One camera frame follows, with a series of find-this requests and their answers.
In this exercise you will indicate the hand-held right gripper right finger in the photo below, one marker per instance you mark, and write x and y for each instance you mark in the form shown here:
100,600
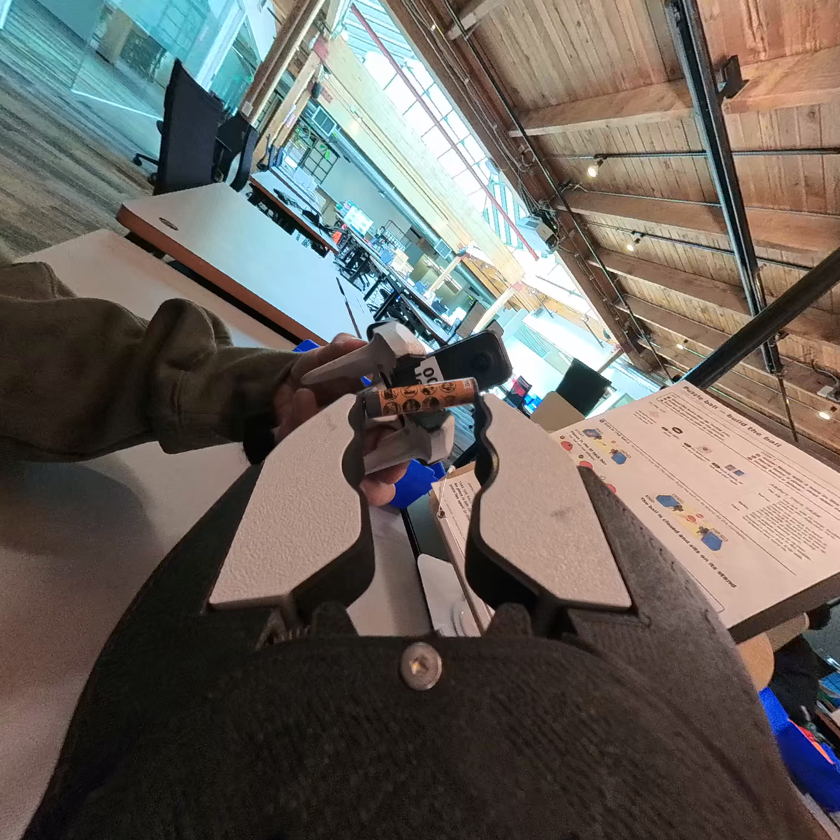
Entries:
544,518

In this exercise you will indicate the black panel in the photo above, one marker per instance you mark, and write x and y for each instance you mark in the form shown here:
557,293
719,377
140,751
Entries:
584,387

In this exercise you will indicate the row of cluttered desks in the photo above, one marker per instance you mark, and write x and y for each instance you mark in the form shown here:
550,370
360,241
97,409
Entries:
367,262

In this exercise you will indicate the instruction sheet on stand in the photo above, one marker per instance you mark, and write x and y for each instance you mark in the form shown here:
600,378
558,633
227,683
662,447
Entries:
754,656

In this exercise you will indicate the blue plastic bin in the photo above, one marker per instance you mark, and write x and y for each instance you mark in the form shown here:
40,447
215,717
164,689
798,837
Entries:
807,761
413,485

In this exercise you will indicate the black pole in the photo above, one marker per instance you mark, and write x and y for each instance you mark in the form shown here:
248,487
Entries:
768,321

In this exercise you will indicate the person's left hand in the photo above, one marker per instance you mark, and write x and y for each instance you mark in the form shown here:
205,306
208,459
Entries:
298,400

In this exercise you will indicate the orange black battery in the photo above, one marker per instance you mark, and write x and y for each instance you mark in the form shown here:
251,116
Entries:
420,397

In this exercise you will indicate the printed instruction sheet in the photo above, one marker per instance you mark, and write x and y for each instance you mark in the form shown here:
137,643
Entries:
722,499

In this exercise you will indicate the black office chair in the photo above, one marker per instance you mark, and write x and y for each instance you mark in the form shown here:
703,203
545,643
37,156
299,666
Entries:
190,131

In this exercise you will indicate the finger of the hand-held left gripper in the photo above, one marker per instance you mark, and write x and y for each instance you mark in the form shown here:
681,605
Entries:
413,446
400,341

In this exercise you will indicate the small printed sheet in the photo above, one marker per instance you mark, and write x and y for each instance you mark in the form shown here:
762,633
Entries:
459,505

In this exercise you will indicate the person's left forearm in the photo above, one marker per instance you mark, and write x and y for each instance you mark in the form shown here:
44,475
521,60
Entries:
131,380

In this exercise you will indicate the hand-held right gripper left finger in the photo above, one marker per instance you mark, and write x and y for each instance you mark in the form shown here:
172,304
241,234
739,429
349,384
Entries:
295,518

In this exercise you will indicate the black ceiling track rail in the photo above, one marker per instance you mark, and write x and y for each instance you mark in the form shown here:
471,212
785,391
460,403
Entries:
712,131

